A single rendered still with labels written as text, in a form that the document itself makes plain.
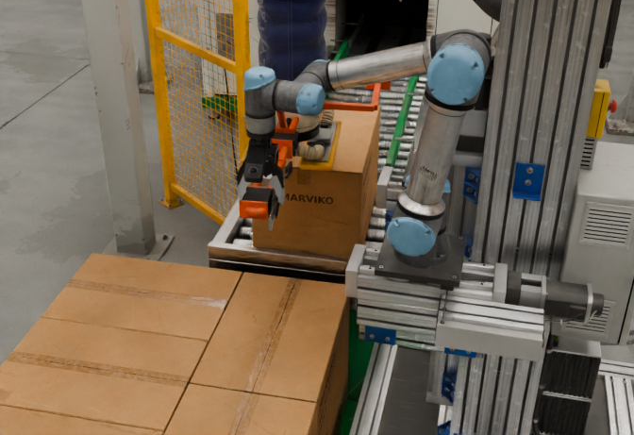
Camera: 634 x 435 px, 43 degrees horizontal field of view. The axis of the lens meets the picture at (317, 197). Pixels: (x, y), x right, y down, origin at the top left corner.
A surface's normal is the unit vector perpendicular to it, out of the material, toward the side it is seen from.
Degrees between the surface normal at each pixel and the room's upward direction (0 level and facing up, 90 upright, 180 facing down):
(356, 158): 0
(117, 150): 90
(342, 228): 90
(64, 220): 0
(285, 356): 0
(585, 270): 90
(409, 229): 98
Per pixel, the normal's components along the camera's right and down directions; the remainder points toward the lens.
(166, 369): 0.00, -0.87
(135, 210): -0.20, 0.48
